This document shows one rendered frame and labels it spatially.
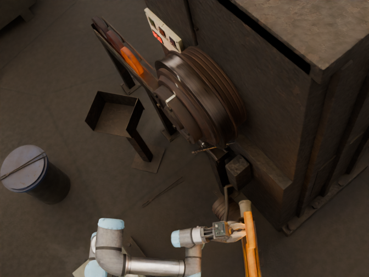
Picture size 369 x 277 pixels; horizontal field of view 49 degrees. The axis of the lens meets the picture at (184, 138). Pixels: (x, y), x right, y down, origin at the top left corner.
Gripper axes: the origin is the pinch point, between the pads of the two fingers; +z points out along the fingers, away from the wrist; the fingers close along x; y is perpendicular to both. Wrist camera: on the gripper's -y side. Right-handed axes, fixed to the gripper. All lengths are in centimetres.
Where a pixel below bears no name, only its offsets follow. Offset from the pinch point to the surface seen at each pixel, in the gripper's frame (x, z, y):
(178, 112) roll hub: 39, -10, 44
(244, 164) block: 31.4, 0.4, -4.5
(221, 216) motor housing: 15.0, -22.0, -28.2
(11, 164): 64, -151, -3
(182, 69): 52, -4, 52
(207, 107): 37, 3, 46
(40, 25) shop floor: 219, -182, -40
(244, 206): 13.7, -4.8, -14.0
